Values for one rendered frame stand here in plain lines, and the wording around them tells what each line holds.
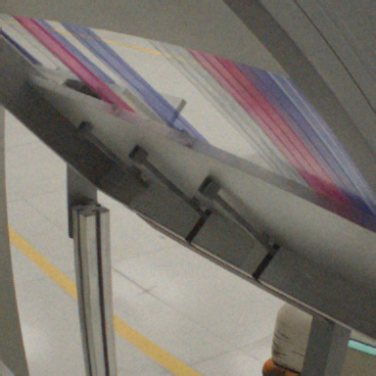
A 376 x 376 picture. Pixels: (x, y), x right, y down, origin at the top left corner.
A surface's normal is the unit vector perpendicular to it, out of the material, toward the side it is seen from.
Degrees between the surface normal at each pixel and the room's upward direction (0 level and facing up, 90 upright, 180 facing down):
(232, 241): 46
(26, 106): 90
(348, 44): 90
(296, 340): 90
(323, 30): 90
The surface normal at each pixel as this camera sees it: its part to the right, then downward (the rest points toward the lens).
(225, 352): 0.03, -0.94
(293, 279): -0.55, -0.51
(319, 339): -0.79, 0.19
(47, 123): 0.60, 0.30
